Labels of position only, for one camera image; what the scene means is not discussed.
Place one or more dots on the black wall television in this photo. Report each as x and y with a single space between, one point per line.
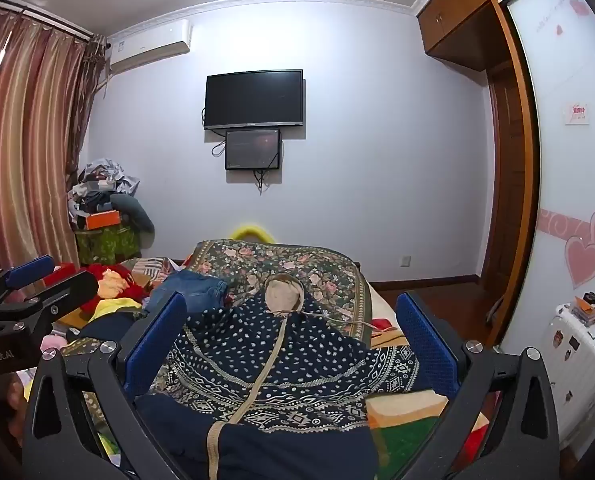
255 99

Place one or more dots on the white heart-print sliding door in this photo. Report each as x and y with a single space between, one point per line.
567 170

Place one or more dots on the white paper card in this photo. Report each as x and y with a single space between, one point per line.
578 113

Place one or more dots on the white stickered suitcase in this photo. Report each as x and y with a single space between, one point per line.
567 365

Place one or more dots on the person's left hand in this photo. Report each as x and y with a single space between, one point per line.
16 405

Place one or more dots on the green printed cloth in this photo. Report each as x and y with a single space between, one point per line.
107 245

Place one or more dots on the small pink cloth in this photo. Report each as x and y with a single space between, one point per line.
52 343

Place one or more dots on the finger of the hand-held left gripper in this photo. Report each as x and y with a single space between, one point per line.
70 290
27 270

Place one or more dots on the red fleece cloth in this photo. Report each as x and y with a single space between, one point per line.
97 272

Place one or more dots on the silver plastic bag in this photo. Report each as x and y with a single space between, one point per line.
107 172

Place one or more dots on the small black monitor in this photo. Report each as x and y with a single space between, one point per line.
253 149

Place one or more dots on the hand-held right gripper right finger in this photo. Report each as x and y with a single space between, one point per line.
427 345

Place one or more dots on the white wall outlet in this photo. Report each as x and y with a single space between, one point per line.
405 260

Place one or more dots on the colourful bedsheet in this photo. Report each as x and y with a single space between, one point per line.
407 425

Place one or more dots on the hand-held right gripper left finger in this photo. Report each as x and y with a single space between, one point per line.
155 345

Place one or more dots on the orange shoe box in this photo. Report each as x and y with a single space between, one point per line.
103 220

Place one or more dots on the white air conditioner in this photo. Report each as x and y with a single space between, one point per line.
147 42

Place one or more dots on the striped brown curtain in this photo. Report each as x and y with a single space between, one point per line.
22 135

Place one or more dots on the striped cloth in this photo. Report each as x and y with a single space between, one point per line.
150 266

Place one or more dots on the brown wooden door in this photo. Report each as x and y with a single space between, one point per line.
507 175

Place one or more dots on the yellow cloth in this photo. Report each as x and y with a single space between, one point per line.
115 306

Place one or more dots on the wooden wardrobe frame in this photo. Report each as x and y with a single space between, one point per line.
530 125

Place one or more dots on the wooden overhead cabinet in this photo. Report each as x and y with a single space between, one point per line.
457 15

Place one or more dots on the green floral blanket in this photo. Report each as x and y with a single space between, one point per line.
302 260

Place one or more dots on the blue jeans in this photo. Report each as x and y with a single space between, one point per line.
192 290

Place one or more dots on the orange lidded box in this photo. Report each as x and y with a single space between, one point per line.
585 311

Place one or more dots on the navy patterned garment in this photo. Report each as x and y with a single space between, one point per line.
277 360

